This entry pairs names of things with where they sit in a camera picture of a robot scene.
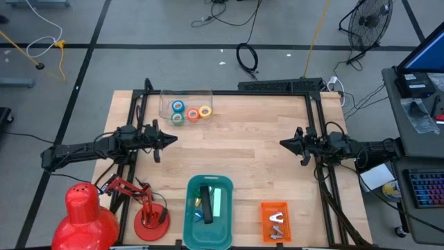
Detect black perforated bar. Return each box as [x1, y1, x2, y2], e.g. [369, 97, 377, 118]
[237, 76, 325, 93]

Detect backlit keyboard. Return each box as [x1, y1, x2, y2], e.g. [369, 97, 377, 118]
[408, 168, 444, 209]

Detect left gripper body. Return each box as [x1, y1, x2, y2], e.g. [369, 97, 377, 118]
[142, 125, 164, 152]

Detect yellow cable with plug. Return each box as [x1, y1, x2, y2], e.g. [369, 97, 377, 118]
[0, 30, 67, 83]

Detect clear plastic container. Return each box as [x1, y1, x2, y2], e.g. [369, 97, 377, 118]
[158, 89, 214, 123]

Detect computer monitor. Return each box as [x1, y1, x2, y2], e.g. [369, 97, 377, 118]
[396, 22, 444, 74]

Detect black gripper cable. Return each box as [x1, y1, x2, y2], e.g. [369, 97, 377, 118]
[324, 121, 346, 137]

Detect black mini computer box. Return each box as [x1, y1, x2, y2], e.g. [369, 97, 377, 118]
[395, 72, 437, 99]

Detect mint green stapler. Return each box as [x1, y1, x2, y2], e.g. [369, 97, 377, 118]
[212, 187, 223, 218]

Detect black floor fan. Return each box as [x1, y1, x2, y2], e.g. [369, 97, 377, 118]
[339, 0, 394, 65]

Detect clear plastic bag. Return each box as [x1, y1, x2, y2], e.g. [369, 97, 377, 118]
[400, 97, 441, 135]

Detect white cable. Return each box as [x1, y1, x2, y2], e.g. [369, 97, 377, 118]
[24, 0, 64, 58]

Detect coiled black cable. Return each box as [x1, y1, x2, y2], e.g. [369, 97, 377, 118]
[236, 42, 260, 74]

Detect teal plastic bin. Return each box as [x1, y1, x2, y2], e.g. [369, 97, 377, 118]
[182, 174, 234, 250]

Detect orange plastic basket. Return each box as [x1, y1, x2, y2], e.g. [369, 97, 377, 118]
[259, 201, 293, 244]

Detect round printed disc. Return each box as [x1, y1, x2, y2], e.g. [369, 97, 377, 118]
[382, 180, 402, 200]

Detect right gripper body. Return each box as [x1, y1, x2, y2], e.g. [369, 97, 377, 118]
[300, 133, 329, 158]

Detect black aluminium rig frame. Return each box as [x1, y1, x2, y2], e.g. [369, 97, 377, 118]
[110, 78, 374, 250]

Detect white paper sheet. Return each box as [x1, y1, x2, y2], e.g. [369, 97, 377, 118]
[359, 162, 396, 192]

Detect red desk lamp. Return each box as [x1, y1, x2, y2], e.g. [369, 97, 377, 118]
[51, 175, 171, 250]

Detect dark gray desk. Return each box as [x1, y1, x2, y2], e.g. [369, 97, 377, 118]
[381, 65, 444, 159]
[390, 155, 444, 246]

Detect thick yellow cable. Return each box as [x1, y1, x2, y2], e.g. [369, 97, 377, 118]
[303, 0, 332, 79]

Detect white power adapter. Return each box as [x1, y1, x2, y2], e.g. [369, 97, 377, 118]
[327, 75, 345, 107]

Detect black stapler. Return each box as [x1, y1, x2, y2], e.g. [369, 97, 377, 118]
[199, 185, 214, 225]

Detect loose black floor cables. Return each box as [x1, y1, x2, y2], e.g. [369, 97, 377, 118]
[190, 0, 264, 28]

